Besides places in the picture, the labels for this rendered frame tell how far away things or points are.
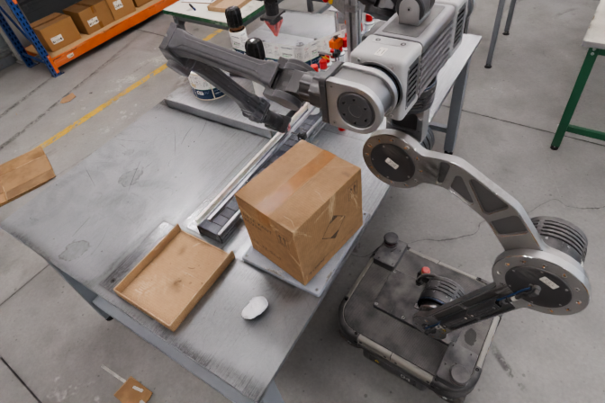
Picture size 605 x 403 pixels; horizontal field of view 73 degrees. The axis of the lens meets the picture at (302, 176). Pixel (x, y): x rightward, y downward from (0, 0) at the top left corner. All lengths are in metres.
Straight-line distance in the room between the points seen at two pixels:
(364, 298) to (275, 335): 0.78
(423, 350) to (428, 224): 0.89
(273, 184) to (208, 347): 0.50
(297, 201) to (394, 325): 0.93
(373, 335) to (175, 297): 0.88
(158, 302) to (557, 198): 2.28
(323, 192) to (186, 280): 0.56
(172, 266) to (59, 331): 1.30
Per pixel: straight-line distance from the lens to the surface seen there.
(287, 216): 1.12
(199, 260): 1.47
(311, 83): 0.93
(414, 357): 1.87
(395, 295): 1.96
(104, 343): 2.52
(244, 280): 1.38
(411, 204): 2.62
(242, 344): 1.28
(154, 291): 1.47
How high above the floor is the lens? 1.97
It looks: 44 degrees down
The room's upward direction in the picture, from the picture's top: 10 degrees counter-clockwise
